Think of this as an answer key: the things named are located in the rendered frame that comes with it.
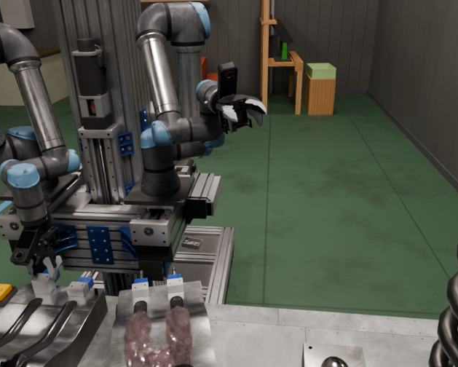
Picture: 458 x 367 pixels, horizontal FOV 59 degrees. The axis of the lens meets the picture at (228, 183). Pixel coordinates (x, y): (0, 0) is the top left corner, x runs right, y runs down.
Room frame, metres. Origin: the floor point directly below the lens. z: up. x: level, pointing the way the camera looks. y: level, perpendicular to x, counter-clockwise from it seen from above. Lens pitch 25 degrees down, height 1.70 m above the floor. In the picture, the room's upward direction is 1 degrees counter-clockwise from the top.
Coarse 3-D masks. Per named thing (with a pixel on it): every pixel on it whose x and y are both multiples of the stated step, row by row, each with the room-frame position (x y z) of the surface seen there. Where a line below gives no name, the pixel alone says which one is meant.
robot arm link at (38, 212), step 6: (42, 204) 1.02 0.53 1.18; (18, 210) 0.99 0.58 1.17; (24, 210) 0.98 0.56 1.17; (30, 210) 0.99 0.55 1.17; (36, 210) 1.00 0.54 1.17; (42, 210) 1.01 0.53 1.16; (18, 216) 1.00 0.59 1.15; (24, 216) 0.98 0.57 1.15; (30, 216) 0.99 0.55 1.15; (36, 216) 0.99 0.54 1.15; (42, 216) 1.01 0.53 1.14
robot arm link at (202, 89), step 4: (204, 80) 1.23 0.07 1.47; (208, 80) 1.22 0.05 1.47; (200, 84) 1.21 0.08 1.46; (204, 84) 1.19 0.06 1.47; (208, 84) 1.17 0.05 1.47; (212, 84) 1.16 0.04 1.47; (216, 84) 1.15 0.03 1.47; (196, 88) 1.23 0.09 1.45; (200, 88) 1.19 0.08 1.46; (204, 88) 1.17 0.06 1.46; (208, 88) 1.14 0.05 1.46; (196, 92) 1.22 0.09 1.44; (200, 92) 1.17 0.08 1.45; (204, 92) 1.15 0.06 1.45; (196, 96) 1.23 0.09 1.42; (200, 96) 1.17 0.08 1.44; (204, 96) 1.14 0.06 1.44; (200, 100) 1.18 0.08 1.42; (204, 100) 1.14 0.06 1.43; (200, 104) 1.18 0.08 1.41; (204, 104) 1.16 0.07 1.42; (200, 108) 1.18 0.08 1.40; (204, 108) 1.16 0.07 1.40; (208, 108) 1.16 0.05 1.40; (204, 112) 1.16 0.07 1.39; (208, 112) 1.16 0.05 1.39; (212, 112) 1.16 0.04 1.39
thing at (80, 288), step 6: (90, 276) 1.05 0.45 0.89; (72, 282) 1.00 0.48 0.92; (78, 282) 1.00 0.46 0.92; (84, 282) 1.01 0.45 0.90; (90, 282) 1.02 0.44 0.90; (72, 288) 0.97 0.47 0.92; (78, 288) 0.97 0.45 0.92; (84, 288) 0.97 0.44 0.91; (72, 294) 0.96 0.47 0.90; (78, 294) 0.96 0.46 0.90; (84, 294) 0.97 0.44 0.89
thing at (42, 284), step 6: (60, 264) 1.09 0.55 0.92; (36, 276) 1.00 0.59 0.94; (42, 276) 1.00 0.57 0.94; (48, 276) 1.00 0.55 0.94; (36, 282) 0.98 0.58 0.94; (42, 282) 0.97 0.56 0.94; (48, 282) 0.98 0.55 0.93; (54, 282) 1.01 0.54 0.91; (36, 288) 0.98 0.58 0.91; (42, 288) 0.98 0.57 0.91; (48, 288) 0.97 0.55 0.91; (54, 288) 1.00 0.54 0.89; (48, 294) 0.97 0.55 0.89
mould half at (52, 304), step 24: (24, 288) 1.00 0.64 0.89; (0, 312) 0.91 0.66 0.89; (48, 312) 0.90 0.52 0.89; (96, 312) 0.93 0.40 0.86; (0, 336) 0.81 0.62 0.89; (24, 336) 0.81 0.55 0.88; (72, 336) 0.81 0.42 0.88; (0, 360) 0.69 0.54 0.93; (48, 360) 0.69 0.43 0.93; (72, 360) 0.77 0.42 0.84
